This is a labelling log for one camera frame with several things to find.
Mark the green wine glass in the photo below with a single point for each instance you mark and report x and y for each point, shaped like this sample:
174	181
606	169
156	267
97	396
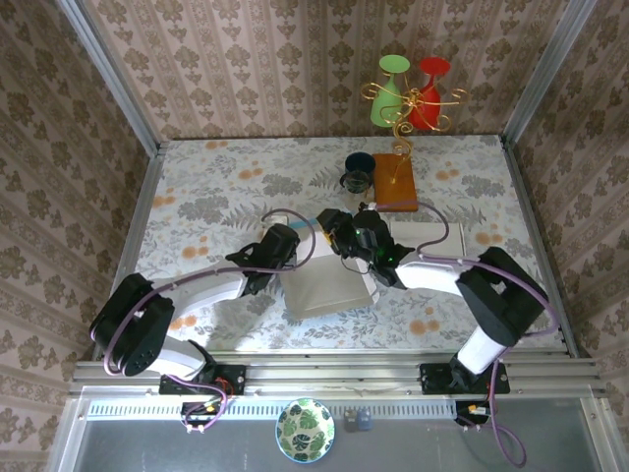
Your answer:
385	105

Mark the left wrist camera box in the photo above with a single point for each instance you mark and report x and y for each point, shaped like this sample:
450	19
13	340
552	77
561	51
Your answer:
276	220

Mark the dark blue cup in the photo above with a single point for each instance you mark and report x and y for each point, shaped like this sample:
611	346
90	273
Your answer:
361	162

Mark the aluminium frame post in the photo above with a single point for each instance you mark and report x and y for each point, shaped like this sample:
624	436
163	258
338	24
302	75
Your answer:
546	74
117	83

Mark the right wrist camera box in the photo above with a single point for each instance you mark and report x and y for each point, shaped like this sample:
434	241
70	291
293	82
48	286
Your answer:
371	205

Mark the blue paper box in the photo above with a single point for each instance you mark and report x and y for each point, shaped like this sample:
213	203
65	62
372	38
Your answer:
324	290

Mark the small dark grey object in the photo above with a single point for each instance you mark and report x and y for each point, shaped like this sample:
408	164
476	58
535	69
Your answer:
350	421

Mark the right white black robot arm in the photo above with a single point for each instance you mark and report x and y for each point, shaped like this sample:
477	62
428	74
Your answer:
496	295

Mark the aluminium side rail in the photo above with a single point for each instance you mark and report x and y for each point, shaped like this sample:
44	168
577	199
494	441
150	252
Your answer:
525	196
143	196

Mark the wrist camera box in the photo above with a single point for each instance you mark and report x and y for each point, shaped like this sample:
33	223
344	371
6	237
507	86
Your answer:
276	220
371	205

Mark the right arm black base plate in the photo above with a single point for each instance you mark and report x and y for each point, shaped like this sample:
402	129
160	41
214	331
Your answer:
432	378

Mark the small blue object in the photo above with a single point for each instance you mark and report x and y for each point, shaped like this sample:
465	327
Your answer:
364	420

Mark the aluminium front rail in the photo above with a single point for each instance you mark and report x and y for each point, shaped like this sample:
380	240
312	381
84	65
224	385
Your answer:
334	373

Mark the leaf pattern bowl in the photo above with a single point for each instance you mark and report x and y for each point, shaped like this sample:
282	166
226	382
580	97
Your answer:
304	430

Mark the red wine glass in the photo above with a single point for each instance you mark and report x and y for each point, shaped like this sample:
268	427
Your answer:
425	115

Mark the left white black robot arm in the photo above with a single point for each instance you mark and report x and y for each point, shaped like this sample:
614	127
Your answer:
206	292

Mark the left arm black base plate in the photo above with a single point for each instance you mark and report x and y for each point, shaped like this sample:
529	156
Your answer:
233	378

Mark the white paper box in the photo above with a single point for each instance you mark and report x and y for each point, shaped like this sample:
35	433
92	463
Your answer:
408	231

